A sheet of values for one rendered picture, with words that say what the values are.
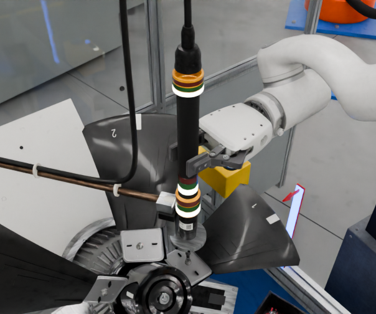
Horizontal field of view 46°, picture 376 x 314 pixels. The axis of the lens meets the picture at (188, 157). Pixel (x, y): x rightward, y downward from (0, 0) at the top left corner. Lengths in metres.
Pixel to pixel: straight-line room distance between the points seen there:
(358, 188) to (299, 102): 2.11
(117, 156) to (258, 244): 0.36
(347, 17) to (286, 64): 3.83
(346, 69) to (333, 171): 2.24
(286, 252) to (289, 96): 0.39
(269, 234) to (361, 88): 0.45
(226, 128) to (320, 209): 2.01
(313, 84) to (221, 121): 0.20
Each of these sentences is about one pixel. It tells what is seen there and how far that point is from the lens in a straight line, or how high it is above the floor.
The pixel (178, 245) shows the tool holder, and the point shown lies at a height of 1.29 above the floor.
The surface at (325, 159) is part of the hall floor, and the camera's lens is 3.03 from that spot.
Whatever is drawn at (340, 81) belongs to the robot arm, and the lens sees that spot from 0.73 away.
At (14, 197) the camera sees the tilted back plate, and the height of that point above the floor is 1.25.
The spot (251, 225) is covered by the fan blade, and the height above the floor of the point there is 1.18.
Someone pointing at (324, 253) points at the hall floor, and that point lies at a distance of 2.52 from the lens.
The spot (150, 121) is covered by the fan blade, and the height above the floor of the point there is 1.42.
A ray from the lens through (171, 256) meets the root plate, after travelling 0.95.
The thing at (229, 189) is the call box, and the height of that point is 1.01.
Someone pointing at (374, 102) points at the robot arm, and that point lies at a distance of 0.71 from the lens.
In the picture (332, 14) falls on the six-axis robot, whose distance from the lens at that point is 4.59.
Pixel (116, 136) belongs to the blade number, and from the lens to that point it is 0.90.
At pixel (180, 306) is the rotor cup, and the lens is 0.89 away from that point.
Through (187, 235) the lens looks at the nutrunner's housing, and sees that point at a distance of 0.84.
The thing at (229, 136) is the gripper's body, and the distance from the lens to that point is 0.72.
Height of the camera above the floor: 1.97
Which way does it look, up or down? 43 degrees down
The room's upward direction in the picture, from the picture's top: straight up
